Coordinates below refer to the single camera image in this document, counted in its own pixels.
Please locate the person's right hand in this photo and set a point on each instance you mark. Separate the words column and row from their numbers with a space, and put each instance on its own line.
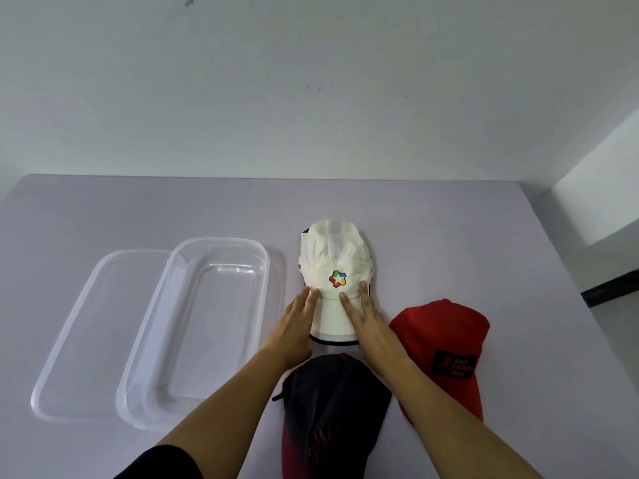
column 374, row 334

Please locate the person's left hand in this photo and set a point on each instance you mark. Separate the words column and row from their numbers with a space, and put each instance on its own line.
column 292, row 331

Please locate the black and red cap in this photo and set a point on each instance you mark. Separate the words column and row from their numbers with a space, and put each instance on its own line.
column 329, row 394

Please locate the red cap with patch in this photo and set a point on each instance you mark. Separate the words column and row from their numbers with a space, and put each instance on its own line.
column 449, row 329

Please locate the white cap with logo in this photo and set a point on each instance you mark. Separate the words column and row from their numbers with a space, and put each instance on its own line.
column 332, row 249

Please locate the clear plastic box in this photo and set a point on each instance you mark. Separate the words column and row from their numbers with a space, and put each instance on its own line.
column 199, row 334

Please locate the clear plastic lid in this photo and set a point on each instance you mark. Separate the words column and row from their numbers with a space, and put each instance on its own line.
column 90, row 339

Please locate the person's right forearm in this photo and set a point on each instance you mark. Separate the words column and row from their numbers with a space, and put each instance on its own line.
column 449, row 429

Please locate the person's left forearm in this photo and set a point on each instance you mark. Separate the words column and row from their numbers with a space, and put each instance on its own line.
column 229, row 419

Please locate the person's black left sleeve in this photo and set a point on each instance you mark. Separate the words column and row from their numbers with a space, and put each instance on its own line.
column 160, row 466

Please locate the black object on floor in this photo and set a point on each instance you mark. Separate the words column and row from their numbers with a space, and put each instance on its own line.
column 611, row 289

